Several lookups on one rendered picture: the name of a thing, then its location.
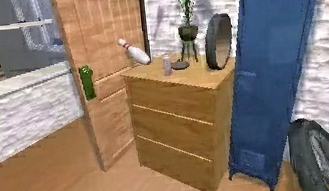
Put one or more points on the wooden chest of drawers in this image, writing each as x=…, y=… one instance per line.
x=177, y=112

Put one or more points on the dark round dish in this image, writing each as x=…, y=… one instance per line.
x=180, y=65

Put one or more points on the white bowling pin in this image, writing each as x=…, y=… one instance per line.
x=136, y=53

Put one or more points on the round black framed mirror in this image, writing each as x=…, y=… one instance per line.
x=218, y=42

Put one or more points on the green house plant black pot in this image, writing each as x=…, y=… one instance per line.
x=186, y=14

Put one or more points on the wooden room door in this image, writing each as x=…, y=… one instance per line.
x=99, y=32

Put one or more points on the blue metal locker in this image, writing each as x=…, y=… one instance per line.
x=271, y=73

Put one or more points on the white framed window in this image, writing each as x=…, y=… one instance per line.
x=10, y=41

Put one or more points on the black tyre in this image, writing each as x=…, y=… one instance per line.
x=319, y=159

